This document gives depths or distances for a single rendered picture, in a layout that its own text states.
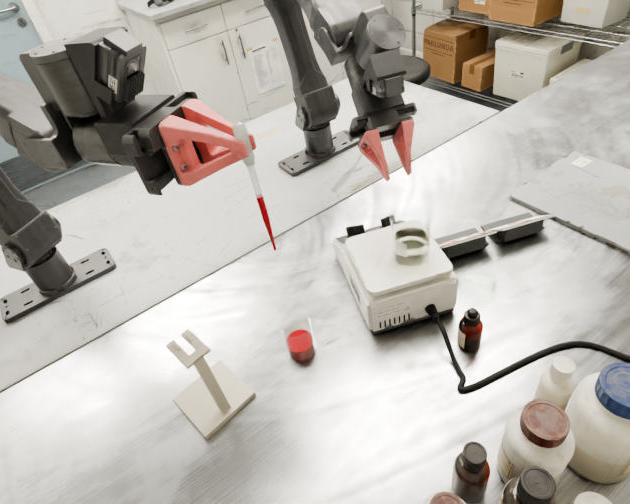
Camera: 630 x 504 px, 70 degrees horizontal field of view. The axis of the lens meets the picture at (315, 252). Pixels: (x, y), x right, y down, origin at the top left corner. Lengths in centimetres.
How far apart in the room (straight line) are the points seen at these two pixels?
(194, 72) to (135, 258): 222
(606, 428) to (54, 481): 61
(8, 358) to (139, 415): 28
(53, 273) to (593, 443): 81
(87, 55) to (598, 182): 81
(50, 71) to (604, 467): 65
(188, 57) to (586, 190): 248
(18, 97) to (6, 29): 275
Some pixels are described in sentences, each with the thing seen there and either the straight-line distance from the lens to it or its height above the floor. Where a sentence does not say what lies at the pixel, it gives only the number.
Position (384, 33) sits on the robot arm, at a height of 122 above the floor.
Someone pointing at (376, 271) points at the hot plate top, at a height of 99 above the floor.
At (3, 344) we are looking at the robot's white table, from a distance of 91.
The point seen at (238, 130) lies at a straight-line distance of 42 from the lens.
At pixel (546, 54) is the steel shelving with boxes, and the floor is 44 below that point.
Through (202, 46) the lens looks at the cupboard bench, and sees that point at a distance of 303.
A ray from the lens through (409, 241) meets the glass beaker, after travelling 58.
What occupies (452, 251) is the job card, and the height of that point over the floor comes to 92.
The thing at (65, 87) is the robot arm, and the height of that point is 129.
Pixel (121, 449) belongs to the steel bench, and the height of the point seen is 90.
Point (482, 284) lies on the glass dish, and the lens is 72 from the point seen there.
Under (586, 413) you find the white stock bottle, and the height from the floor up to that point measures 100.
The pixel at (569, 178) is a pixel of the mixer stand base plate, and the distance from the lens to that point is 95.
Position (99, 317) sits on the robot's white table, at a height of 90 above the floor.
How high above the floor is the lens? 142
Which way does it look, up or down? 41 degrees down
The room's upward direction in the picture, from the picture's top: 12 degrees counter-clockwise
